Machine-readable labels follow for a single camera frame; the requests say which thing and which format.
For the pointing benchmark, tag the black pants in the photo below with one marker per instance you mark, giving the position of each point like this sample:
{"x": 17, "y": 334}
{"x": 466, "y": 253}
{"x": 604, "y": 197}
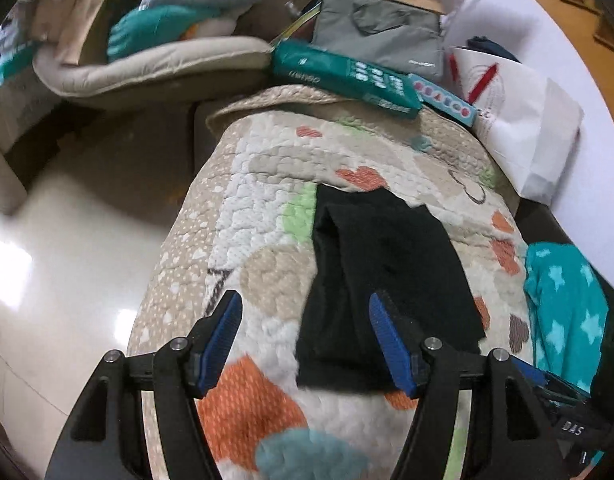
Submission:
{"x": 382, "y": 260}

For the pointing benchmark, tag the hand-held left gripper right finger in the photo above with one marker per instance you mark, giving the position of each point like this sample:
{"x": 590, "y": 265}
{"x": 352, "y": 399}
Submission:
{"x": 393, "y": 347}

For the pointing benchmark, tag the quilted patchwork bedspread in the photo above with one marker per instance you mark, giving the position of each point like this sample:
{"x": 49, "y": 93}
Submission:
{"x": 267, "y": 200}

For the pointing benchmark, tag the white paper bag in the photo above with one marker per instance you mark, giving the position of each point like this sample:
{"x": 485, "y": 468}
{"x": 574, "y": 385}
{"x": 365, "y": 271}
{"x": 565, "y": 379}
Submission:
{"x": 527, "y": 110}

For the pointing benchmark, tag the green paper packet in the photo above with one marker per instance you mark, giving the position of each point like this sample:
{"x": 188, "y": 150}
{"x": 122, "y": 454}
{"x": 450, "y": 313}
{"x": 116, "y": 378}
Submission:
{"x": 327, "y": 67}

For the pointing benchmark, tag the grey fabric bag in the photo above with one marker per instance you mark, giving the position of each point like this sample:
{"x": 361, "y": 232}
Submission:
{"x": 382, "y": 30}

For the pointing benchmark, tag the beige cushion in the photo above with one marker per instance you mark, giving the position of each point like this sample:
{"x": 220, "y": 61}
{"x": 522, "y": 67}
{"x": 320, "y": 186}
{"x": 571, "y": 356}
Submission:
{"x": 137, "y": 71}

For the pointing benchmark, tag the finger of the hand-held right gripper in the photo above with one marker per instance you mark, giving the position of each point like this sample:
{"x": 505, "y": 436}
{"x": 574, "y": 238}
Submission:
{"x": 552, "y": 387}

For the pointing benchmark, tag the brown cardboard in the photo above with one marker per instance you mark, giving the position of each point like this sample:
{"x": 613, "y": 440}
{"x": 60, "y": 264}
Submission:
{"x": 94, "y": 5}

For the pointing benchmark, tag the teal star blanket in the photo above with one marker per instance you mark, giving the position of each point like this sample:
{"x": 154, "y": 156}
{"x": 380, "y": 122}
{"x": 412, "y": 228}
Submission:
{"x": 562, "y": 300}

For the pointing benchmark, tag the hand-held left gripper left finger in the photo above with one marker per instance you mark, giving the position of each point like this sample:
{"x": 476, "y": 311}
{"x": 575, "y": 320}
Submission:
{"x": 219, "y": 345}

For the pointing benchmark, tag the teal box with shapes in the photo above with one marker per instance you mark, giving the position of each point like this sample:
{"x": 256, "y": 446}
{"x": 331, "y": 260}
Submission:
{"x": 442, "y": 101}

